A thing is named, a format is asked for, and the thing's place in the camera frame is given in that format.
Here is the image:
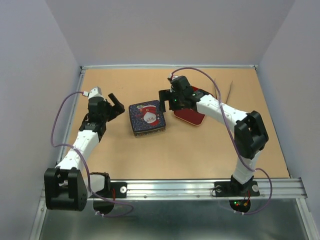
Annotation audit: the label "gold tin lid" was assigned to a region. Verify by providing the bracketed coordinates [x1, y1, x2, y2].
[128, 100, 166, 128]

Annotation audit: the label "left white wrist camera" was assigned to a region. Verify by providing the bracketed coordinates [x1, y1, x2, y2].
[88, 86, 104, 100]

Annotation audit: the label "metal tongs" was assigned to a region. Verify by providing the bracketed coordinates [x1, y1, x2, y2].
[214, 78, 234, 104]

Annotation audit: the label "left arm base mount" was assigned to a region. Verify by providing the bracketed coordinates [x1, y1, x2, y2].
[90, 172, 128, 200]

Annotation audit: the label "square chocolate tin box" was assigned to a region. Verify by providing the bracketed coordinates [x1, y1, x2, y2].
[132, 124, 166, 137]

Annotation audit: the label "red lacquer tray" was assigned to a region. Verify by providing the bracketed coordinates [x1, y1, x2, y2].
[173, 86, 206, 127]

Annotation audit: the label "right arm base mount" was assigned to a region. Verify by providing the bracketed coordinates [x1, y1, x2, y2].
[213, 176, 260, 198]

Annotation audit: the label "small electronics board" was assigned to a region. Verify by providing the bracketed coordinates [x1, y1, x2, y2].
[229, 200, 251, 213]

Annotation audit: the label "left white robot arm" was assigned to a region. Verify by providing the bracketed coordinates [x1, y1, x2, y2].
[44, 87, 125, 211]

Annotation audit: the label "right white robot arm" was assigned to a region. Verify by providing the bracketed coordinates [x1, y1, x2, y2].
[158, 76, 269, 195]

